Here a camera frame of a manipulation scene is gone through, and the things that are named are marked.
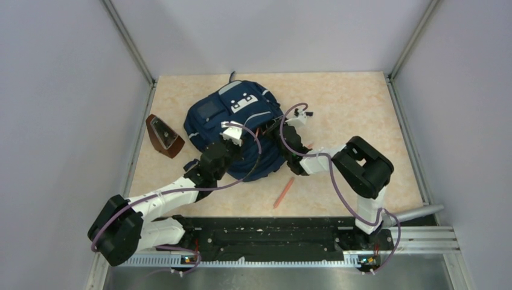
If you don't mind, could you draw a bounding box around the navy blue backpack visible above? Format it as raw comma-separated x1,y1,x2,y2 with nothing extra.
184,80,285,182

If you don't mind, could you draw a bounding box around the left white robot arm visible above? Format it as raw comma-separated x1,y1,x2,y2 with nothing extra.
87,141,242,266

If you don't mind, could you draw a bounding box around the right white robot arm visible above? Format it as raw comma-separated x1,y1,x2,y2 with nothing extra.
263,123,394,249

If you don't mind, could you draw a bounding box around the brown wedge stand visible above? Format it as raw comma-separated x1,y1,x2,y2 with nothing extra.
146,114,185,159

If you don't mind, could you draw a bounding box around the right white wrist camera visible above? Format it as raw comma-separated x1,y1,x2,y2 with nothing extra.
284,108,314,127

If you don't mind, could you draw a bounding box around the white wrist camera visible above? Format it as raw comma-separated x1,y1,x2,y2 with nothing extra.
284,108,314,127
220,121,244,147

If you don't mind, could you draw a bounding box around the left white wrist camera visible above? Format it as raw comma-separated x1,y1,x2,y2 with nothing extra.
220,121,244,147

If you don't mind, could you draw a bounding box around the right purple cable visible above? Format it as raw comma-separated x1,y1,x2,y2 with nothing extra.
279,102,402,277

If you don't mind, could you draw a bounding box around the purple cable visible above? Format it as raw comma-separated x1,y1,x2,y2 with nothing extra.
279,102,402,277
90,121,263,277

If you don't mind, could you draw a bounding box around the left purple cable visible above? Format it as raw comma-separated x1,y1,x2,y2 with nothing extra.
90,121,263,277

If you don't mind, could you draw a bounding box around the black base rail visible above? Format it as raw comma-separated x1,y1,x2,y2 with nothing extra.
172,215,394,263

